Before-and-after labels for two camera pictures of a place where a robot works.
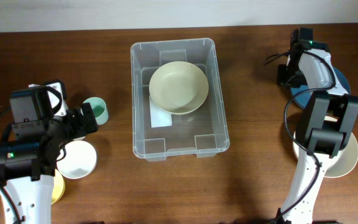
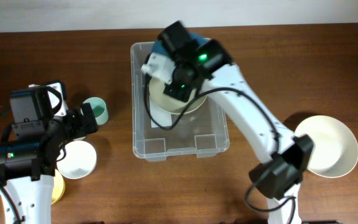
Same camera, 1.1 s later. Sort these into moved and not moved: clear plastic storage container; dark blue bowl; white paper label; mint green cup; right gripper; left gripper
Moved: dark blue bowl; right gripper
Not moved: white paper label; left gripper; clear plastic storage container; mint green cup
